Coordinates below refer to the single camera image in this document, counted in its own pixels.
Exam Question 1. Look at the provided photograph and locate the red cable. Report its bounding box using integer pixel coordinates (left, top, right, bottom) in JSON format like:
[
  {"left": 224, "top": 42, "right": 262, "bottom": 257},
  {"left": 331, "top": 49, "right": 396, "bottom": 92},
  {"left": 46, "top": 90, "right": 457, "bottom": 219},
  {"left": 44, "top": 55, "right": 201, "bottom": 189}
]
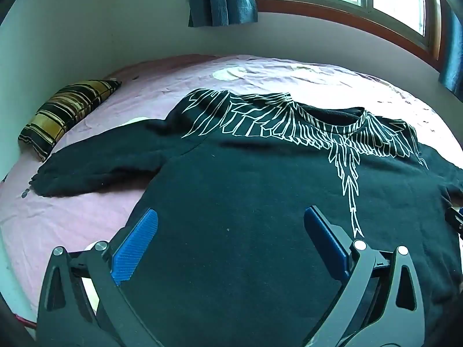
[{"left": 12, "top": 314, "right": 37, "bottom": 330}]

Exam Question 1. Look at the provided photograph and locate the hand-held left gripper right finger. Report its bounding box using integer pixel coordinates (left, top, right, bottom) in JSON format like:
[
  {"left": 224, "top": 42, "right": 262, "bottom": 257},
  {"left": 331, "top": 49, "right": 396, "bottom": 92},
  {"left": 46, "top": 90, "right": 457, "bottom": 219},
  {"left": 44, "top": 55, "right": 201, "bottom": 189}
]
[{"left": 304, "top": 206, "right": 425, "bottom": 347}]

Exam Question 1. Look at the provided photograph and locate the striped yellow black pillow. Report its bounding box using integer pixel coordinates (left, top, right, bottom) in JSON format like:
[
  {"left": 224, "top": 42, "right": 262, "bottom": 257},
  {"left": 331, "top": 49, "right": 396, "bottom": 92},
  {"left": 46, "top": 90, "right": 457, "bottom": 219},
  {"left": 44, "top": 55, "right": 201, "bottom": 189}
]
[{"left": 18, "top": 80, "right": 122, "bottom": 163}]

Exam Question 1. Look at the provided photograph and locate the black sweatshirt white wing print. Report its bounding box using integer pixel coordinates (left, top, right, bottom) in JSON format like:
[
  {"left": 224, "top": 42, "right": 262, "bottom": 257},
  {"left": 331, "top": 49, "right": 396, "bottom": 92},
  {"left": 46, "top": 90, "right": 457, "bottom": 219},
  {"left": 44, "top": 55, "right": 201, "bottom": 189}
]
[{"left": 31, "top": 88, "right": 463, "bottom": 347}]

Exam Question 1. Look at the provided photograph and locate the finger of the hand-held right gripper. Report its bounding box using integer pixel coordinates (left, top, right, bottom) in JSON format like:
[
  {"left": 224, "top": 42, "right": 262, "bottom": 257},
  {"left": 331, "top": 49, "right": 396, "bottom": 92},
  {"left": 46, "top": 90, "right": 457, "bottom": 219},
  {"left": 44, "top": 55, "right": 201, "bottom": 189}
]
[{"left": 445, "top": 205, "right": 463, "bottom": 239}]

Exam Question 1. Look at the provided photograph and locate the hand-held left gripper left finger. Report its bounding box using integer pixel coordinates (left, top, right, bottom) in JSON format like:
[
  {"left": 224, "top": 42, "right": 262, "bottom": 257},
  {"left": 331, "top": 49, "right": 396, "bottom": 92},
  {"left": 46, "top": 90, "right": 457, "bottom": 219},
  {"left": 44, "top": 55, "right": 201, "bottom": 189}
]
[{"left": 36, "top": 208, "right": 161, "bottom": 347}]

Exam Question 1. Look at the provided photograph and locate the pink bed sheet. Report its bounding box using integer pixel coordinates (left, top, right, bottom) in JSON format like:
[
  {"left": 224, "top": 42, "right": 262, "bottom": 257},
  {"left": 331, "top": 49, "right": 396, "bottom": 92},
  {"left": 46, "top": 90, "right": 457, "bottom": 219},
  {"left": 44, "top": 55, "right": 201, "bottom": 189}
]
[{"left": 0, "top": 53, "right": 463, "bottom": 333}]

